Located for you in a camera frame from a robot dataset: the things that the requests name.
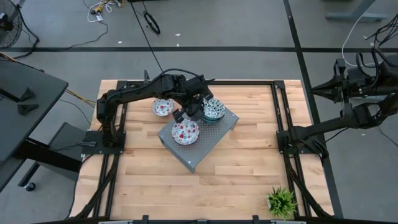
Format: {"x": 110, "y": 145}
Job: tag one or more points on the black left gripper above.
{"x": 194, "y": 90}

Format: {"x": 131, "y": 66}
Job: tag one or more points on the black wedge stand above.
{"x": 28, "y": 95}

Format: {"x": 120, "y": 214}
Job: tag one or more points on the green potted plant white pot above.
{"x": 281, "y": 202}

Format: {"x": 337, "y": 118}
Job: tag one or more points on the white light bar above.
{"x": 287, "y": 222}
{"x": 115, "y": 222}

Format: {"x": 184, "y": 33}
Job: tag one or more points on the red floral mini bowl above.
{"x": 185, "y": 132}
{"x": 162, "y": 108}

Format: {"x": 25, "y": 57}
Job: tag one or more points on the black caster wheel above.
{"x": 30, "y": 186}

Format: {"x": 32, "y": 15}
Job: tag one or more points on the black floor fan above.
{"x": 7, "y": 25}

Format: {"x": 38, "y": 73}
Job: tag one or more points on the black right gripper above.
{"x": 360, "y": 84}

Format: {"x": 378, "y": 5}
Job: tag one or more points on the grey desk foot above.
{"x": 354, "y": 15}

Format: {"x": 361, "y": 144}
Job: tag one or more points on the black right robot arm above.
{"x": 326, "y": 126}

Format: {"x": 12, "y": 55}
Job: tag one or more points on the black frame bracket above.
{"x": 146, "y": 76}

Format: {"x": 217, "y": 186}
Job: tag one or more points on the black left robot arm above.
{"x": 136, "y": 91}

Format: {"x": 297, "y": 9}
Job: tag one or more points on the grey perforated metal shelf riser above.
{"x": 211, "y": 140}

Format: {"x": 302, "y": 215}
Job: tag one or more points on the black desk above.
{"x": 25, "y": 109}

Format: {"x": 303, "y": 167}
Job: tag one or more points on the black aluminium table frame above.
{"x": 248, "y": 82}

